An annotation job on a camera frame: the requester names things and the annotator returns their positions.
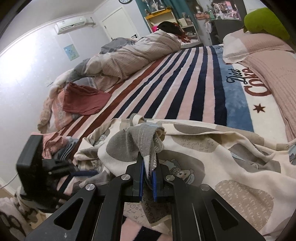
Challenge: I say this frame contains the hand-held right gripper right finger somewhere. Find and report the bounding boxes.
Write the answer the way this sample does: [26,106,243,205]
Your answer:
[152,159,267,241]

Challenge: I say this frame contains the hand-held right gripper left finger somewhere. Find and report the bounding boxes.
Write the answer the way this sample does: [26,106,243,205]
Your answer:
[24,158,146,241]

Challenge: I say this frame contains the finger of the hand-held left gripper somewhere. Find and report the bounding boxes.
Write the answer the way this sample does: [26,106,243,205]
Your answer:
[55,176,81,202]
[68,170,98,178]

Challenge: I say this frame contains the cream bear print pants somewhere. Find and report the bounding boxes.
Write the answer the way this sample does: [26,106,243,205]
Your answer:
[74,113,296,241]

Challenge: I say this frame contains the pink checked cloth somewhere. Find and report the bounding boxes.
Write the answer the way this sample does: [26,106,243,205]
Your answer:
[31,132,70,160]

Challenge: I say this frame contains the grey blue folded cloth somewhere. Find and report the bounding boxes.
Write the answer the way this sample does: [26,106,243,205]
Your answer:
[55,137,78,161]

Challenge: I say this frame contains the white spotted fluffy cloth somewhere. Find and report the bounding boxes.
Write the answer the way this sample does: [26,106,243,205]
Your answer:
[0,188,47,241]

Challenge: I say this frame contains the pink white patterned cloth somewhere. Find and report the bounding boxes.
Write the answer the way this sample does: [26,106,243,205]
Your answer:
[38,89,79,134]

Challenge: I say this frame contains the dark red cloth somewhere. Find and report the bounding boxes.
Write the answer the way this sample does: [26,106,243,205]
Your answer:
[62,83,111,116]

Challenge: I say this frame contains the striped fleece blanket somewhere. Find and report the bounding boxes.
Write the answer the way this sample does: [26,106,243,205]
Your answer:
[58,45,289,149]

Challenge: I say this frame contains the grey pink checked quilt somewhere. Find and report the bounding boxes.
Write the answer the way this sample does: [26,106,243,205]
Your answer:
[53,30,182,93]

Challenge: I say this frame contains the white air conditioner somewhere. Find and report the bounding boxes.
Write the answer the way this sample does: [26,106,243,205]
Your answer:
[54,17,87,35]

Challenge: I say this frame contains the white door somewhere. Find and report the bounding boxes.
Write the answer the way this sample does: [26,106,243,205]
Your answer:
[102,7,139,40]

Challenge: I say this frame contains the large pink ribbed pillow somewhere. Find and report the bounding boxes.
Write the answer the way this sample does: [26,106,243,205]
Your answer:
[238,50,296,142]

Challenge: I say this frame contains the yellow white shelf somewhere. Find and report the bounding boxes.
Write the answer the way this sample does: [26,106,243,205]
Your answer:
[144,9,200,36]

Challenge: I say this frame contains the pink pillow with white edge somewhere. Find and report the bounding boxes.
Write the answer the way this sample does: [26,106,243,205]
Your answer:
[222,30,295,65]

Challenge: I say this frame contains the dark desk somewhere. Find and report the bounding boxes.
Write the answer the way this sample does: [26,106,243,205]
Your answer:
[214,19,246,45]

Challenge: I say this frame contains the teal curtain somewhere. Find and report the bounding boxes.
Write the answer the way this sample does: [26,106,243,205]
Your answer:
[135,0,199,29]

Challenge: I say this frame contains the clear display case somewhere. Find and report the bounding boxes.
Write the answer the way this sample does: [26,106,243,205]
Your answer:
[148,0,172,12]

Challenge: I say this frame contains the green plush toy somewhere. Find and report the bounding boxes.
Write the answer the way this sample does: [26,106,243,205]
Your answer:
[244,7,291,41]

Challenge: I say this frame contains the small light blue wall poster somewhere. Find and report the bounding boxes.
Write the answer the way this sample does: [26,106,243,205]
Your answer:
[63,44,80,61]

